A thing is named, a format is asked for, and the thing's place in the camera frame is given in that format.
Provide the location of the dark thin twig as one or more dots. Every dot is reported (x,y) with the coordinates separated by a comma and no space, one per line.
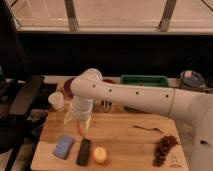
(148,129)

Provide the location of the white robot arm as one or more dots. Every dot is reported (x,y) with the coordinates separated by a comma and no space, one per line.
(195,108)

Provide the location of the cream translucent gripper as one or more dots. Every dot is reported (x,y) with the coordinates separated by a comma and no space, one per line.
(69,117)

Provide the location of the orange bowl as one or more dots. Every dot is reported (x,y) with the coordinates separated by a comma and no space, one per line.
(109,81)

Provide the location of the purple bowl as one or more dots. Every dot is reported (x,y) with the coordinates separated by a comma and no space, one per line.
(67,87)

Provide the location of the blue sponge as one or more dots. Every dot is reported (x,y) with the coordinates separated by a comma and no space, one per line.
(63,146)

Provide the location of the orange carrot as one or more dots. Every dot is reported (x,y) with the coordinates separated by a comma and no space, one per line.
(81,129)

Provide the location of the black rectangular block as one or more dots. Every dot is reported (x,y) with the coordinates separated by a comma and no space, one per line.
(83,152)

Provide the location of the green plastic tray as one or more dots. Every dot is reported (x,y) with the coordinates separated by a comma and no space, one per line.
(144,80)

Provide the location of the yellow round fruit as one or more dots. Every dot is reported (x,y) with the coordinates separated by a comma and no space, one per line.
(100,155)

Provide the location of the white plastic cup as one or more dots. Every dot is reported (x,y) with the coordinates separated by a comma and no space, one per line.
(56,99)

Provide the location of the bunch of dark grapes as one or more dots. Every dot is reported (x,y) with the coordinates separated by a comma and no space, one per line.
(163,148)

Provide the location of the wooden cutting board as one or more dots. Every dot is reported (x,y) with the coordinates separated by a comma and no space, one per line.
(128,148)

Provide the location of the dark round dish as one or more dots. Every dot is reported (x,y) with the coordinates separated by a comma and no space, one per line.
(191,78)

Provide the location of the black office chair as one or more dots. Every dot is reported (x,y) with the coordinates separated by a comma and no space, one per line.
(18,90)

